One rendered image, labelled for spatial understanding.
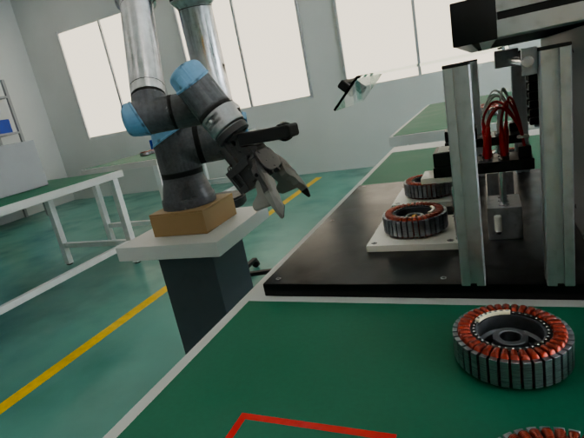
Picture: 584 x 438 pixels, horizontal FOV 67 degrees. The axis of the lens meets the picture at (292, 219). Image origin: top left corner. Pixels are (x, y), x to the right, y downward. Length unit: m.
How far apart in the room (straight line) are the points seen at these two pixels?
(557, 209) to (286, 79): 5.48
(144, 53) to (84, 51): 6.79
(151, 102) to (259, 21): 5.16
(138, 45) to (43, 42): 7.40
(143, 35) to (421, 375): 0.91
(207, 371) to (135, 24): 0.81
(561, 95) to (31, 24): 8.37
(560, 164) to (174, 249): 0.88
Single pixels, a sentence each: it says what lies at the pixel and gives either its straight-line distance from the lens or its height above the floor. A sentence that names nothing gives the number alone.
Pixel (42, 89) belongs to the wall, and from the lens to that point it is 8.67.
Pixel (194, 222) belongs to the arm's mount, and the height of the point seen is 0.78.
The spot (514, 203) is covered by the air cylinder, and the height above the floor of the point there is 0.82.
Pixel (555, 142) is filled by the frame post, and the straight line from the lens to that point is 0.59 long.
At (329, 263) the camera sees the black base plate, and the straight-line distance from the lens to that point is 0.76.
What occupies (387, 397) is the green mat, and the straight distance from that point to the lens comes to 0.49.
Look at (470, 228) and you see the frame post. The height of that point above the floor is 0.85.
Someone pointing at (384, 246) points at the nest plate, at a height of 0.78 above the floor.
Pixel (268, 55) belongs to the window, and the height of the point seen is 1.59.
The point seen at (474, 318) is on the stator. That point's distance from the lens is 0.54.
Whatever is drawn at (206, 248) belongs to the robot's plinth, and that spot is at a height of 0.73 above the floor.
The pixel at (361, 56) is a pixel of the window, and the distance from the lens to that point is 5.66.
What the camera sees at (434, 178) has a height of 0.88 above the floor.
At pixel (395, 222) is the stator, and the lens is 0.78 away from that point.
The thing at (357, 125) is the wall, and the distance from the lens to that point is 5.72.
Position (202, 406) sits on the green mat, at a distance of 0.53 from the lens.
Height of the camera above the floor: 1.05
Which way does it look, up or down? 15 degrees down
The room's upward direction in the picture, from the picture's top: 11 degrees counter-clockwise
